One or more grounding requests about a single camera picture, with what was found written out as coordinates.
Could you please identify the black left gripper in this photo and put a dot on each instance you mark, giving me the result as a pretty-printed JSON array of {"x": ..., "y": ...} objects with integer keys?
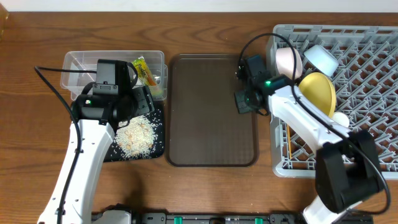
[{"x": 142, "y": 100}]

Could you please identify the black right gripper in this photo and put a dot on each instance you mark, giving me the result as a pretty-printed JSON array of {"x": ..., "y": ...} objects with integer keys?
[{"x": 243, "y": 101}]

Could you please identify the rice and nut scraps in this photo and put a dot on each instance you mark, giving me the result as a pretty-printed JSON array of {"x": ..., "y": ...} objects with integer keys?
[{"x": 135, "y": 137}]

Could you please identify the green snack wrapper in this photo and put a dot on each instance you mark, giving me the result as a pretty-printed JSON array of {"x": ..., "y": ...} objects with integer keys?
[{"x": 146, "y": 77}]

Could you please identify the pink bowl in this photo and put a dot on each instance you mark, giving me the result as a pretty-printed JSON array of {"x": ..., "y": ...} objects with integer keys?
[{"x": 285, "y": 62}]

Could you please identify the wooden chopstick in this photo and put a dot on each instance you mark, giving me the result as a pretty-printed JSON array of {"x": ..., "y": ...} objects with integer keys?
[{"x": 289, "y": 141}]

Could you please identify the yellow plate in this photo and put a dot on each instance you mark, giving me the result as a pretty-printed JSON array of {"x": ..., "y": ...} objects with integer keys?
[{"x": 319, "y": 90}]

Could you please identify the light blue bowl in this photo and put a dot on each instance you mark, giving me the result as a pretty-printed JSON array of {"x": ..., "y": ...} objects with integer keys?
[{"x": 322, "y": 59}]

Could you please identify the white green cup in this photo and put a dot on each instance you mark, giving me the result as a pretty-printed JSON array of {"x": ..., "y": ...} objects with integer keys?
[{"x": 341, "y": 118}]

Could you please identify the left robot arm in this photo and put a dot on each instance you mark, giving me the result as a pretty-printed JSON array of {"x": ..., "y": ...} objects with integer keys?
[{"x": 95, "y": 116}]

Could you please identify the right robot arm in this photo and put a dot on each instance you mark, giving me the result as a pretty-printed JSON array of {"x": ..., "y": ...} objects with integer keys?
[{"x": 347, "y": 169}]

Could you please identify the black food waste tray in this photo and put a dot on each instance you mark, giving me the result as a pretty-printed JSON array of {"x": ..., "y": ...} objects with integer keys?
[{"x": 155, "y": 152}]

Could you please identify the grey dishwasher rack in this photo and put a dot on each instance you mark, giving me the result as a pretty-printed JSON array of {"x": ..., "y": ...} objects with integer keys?
[{"x": 366, "y": 91}]

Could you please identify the clear plastic bin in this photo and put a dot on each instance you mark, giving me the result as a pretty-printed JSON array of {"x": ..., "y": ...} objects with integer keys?
[{"x": 87, "y": 60}]

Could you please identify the dark brown tray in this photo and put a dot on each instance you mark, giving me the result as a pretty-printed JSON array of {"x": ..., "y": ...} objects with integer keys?
[{"x": 205, "y": 128}]

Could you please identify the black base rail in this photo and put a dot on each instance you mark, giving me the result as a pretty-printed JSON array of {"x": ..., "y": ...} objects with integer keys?
[{"x": 120, "y": 213}]

